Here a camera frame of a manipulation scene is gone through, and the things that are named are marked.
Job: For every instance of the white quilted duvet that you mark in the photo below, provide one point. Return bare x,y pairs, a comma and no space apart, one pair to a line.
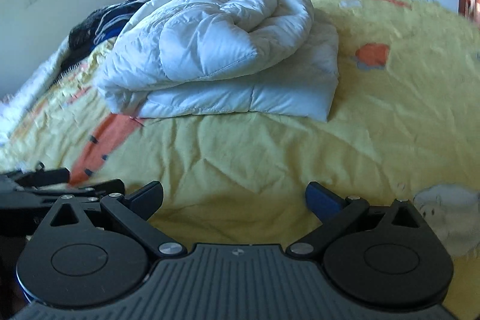
213,57

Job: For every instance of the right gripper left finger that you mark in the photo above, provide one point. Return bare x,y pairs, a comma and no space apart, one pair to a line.
128,215

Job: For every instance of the yellow cartoon bedsheet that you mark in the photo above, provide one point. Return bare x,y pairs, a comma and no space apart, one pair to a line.
405,117

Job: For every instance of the white printed quilt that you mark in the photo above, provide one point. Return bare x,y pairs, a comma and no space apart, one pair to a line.
22,102

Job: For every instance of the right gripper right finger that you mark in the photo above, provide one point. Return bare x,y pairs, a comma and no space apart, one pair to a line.
337,215

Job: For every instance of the dark folded clothes pile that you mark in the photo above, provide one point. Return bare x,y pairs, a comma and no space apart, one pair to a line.
102,24

